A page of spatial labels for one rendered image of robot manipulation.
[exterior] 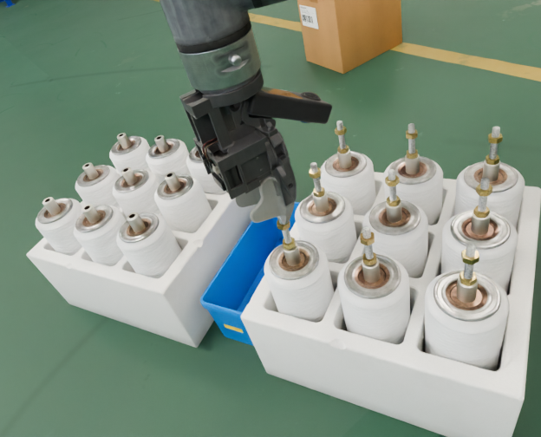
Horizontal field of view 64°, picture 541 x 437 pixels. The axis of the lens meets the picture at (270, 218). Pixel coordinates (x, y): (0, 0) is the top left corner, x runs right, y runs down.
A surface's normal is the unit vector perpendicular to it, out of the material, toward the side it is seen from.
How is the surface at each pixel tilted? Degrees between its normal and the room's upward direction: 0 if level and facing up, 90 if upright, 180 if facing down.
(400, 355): 0
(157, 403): 0
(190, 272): 90
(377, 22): 90
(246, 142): 0
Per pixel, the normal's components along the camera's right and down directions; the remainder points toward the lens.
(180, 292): 0.87, 0.14
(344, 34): 0.52, 0.47
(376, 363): -0.43, 0.67
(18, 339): -0.23, -0.73
